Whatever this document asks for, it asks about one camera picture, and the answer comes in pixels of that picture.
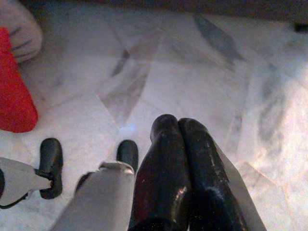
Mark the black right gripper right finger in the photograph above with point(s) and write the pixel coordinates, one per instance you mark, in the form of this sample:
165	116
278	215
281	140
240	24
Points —
209	173

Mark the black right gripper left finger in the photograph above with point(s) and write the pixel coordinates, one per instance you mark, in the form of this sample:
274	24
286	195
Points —
163	173

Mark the dark grey suede sofa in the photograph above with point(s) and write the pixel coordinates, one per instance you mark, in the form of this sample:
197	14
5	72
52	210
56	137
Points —
216	7

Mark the red plush pillow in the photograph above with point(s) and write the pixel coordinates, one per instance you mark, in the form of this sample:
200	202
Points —
14	96

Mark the pink cat face pillow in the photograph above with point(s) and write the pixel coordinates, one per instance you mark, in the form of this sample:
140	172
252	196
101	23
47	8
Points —
24	29

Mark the black robot right foot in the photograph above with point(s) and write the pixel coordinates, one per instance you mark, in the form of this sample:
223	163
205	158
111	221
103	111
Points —
127	154

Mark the black robot foot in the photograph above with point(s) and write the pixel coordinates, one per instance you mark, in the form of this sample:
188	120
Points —
50	158
127	154

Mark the silver robot right leg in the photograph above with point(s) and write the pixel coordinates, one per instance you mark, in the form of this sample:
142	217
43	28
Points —
96	204

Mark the black robot left foot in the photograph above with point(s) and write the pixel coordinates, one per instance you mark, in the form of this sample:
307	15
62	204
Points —
50	158

